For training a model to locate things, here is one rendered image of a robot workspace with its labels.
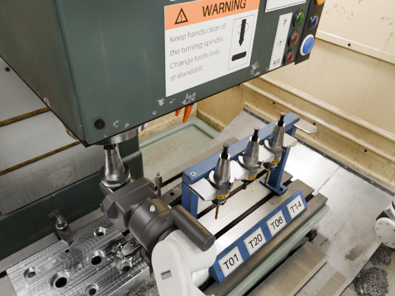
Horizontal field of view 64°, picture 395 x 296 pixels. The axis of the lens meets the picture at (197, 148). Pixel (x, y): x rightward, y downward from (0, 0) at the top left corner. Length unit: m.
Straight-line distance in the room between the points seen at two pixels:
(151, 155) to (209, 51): 1.46
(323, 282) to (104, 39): 1.15
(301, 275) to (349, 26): 0.92
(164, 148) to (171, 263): 1.38
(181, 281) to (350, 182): 1.10
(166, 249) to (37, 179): 0.74
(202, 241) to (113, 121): 0.29
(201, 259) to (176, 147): 1.35
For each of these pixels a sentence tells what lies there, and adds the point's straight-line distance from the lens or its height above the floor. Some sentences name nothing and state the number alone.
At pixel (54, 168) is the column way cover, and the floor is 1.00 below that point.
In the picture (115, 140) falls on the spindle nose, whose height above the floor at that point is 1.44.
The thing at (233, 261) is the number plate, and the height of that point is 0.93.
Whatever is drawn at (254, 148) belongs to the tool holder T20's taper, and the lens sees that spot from 0.82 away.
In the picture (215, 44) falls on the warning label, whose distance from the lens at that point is 0.42.
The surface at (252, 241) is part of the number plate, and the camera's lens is 1.04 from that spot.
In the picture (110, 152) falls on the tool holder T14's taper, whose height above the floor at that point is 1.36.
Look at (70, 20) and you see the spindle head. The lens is 0.31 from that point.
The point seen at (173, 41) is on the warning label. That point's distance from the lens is 0.37.
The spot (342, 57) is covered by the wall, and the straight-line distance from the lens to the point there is 1.40.
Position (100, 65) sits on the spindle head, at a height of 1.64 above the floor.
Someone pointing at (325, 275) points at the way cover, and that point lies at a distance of 1.33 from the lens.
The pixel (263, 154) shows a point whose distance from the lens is 0.90.
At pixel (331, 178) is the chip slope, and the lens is 1.53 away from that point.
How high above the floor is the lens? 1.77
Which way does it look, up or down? 39 degrees down
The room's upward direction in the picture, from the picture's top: 4 degrees clockwise
